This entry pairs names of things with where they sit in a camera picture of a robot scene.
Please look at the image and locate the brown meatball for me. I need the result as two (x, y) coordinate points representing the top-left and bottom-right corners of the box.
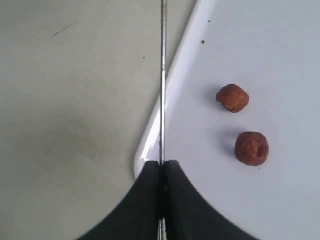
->
(234, 132), (270, 167)
(216, 84), (250, 113)

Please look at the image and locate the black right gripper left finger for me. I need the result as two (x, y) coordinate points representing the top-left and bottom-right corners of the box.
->
(80, 161), (160, 240)

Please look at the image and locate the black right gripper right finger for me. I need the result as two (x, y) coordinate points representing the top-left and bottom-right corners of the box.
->
(163, 160), (253, 240)

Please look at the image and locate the thin metal skewer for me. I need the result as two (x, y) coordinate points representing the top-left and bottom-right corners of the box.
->
(157, 0), (168, 240)

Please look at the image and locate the white rectangular plastic tray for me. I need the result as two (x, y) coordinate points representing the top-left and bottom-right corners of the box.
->
(133, 0), (320, 240)

